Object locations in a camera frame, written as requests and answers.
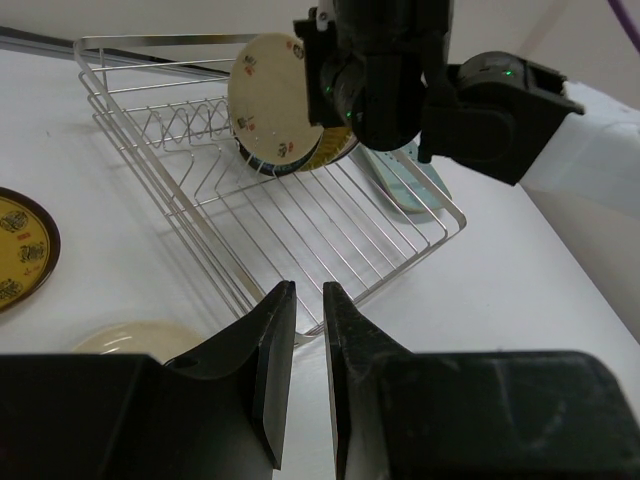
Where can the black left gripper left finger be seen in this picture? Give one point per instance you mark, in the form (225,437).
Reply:
(236,389)

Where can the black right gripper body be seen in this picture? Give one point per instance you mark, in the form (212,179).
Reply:
(375,66)

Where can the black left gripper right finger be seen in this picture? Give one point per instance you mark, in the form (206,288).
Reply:
(372,415)

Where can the yellow woven bamboo plate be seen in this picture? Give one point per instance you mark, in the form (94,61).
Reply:
(332,141)

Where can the cream plate small motifs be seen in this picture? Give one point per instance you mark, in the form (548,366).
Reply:
(267,100)

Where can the cream plate plum blossom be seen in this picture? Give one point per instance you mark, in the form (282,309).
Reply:
(162,340)

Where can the pale green rectangular plate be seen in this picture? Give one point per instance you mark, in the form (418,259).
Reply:
(393,182)

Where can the blue patterned round plate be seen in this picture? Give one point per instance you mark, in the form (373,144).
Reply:
(270,169)

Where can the yellow black rimmed plate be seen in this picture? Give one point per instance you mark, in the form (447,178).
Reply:
(30,247)

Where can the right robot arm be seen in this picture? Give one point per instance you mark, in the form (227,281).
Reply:
(574,150)

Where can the silver wire dish rack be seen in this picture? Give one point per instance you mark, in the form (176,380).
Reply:
(161,102)

